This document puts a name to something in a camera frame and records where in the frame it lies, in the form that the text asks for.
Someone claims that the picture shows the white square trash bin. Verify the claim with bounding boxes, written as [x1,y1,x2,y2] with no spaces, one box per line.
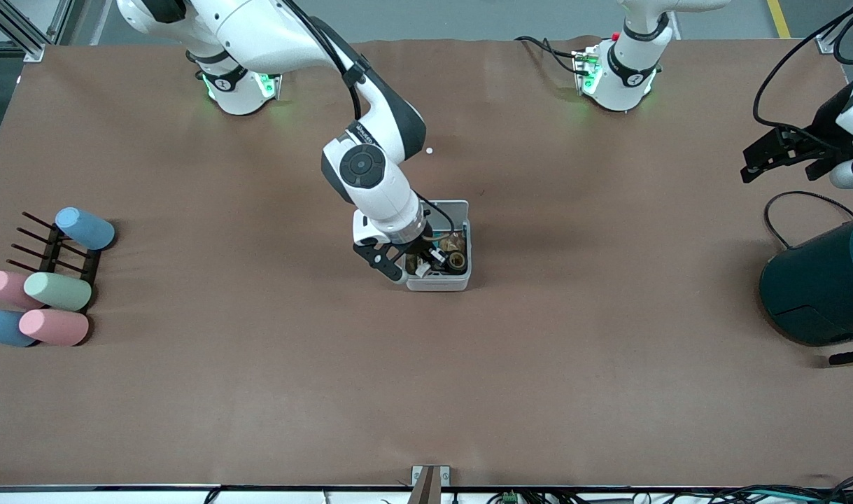
[404,200,472,292]

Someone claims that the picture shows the blue plastic cup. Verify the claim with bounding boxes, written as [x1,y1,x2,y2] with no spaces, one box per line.
[0,309,38,348]
[55,207,117,251]

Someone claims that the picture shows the black looped cable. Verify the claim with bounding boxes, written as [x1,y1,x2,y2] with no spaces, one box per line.
[763,190,853,250]

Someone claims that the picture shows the metal table edge bracket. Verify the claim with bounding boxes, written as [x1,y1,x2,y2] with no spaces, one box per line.
[411,465,451,504]

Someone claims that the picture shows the black cup rack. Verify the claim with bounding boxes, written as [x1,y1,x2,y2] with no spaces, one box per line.
[6,211,104,309]

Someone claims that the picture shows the pink plastic cup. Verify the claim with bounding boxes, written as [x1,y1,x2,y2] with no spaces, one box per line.
[0,270,45,310]
[18,309,90,347]

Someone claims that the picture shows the black base cable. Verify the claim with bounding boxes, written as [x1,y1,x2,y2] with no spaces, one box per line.
[515,35,582,75]

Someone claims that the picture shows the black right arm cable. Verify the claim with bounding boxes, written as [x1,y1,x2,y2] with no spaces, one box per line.
[285,0,365,121]

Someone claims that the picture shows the mixed trash inside bin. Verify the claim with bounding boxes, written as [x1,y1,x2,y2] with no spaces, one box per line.
[430,230,467,256]

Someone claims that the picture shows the dark teal cylindrical container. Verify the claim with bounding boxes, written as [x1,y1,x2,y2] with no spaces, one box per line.
[759,213,853,347]

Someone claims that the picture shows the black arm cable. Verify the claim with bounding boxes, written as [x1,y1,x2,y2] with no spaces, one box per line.
[752,0,853,151]
[285,0,365,121]

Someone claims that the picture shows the aluminium frame profile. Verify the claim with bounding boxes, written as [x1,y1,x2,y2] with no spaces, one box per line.
[0,0,73,64]

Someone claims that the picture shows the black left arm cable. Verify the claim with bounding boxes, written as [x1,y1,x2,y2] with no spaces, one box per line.
[752,0,853,151]

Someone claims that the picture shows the black cable bundle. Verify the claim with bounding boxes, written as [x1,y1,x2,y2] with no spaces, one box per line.
[706,476,853,504]

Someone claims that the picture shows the green plastic cup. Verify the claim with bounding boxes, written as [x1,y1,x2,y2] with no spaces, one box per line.
[24,272,93,312]

